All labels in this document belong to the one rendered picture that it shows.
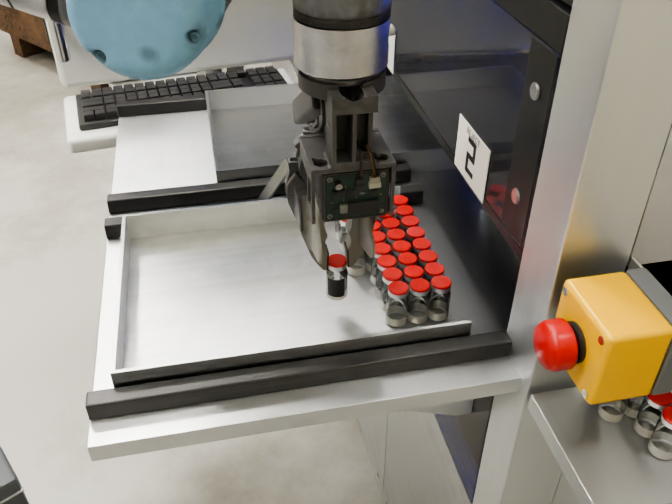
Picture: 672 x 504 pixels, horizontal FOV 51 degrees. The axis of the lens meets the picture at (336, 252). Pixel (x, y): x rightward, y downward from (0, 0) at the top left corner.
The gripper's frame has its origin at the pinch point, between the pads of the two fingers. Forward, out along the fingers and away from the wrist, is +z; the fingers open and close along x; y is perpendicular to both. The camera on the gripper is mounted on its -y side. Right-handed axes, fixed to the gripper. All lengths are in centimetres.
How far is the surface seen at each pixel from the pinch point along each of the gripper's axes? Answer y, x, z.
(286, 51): -90, 7, 13
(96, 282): -125, -51, 96
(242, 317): -0.5, -9.9, 7.5
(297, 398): 11.4, -5.9, 7.7
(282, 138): -39.5, -0.3, 7.5
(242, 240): -14.3, -8.6, 7.5
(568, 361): 22.0, 13.3, -4.0
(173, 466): -51, -28, 96
